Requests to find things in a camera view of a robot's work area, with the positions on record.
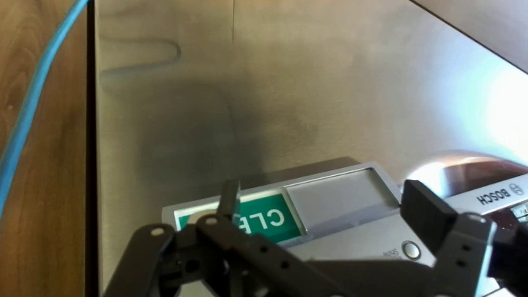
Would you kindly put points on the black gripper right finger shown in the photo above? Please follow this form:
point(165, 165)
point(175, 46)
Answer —
point(462, 247)

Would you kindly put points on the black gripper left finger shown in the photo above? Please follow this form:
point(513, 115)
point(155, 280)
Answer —
point(165, 257)

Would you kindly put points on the stainless steel dishwasher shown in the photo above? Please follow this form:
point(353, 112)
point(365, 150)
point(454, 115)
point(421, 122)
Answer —
point(307, 82)

